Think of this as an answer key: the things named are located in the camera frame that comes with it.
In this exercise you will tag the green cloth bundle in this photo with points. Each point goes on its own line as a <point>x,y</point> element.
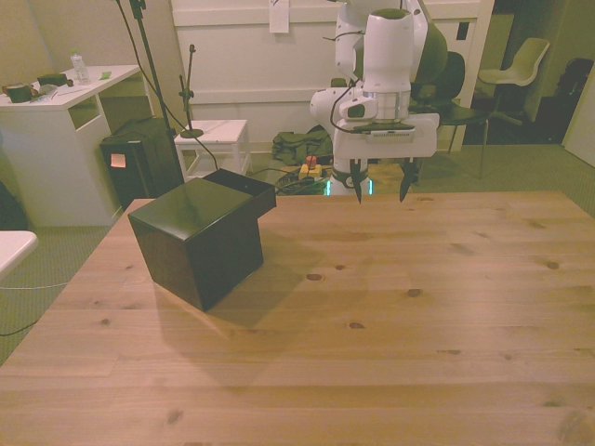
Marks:
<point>300,144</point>

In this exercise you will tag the black drawer cabinet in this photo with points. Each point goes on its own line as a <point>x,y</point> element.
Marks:
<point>200,241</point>

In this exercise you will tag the dark tool on desk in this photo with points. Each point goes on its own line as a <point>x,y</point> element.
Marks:
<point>53,80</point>

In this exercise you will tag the black microphone stand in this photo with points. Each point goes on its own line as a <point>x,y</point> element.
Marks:
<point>188,97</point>

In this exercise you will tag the yellow emergency stop button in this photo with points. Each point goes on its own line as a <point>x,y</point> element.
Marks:
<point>311,166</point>

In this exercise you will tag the dark round desk item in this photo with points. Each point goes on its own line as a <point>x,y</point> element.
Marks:
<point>17,93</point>

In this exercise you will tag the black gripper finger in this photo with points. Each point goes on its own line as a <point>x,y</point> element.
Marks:
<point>407,182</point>
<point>358,183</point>

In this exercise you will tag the small white side table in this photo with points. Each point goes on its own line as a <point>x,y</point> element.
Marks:
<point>218,135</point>

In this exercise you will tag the green paper note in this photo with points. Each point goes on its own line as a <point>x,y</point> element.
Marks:
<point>105,74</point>

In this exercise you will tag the black computer tower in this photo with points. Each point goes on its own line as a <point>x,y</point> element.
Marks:
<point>139,158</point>

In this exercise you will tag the white swivel chair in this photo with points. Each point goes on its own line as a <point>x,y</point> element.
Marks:
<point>516,65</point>

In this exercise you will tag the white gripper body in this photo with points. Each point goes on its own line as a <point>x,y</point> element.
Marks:
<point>386,146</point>

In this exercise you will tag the white desk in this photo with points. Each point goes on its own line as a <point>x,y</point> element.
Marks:
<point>51,139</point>

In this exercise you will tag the black chair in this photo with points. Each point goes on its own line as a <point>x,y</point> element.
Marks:
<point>460,111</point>

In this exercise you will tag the white paper sheet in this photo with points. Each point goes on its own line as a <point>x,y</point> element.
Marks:
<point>279,16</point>

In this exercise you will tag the black camera stand pole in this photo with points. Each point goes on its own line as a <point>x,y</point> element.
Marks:
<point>151,60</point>

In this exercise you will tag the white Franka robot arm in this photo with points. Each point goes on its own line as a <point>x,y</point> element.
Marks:
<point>388,56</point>

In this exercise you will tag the clear plastic bottle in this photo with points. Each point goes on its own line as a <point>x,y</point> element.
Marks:
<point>81,67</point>

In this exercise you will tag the orange sticky note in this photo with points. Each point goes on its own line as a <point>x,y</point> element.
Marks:
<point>118,161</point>

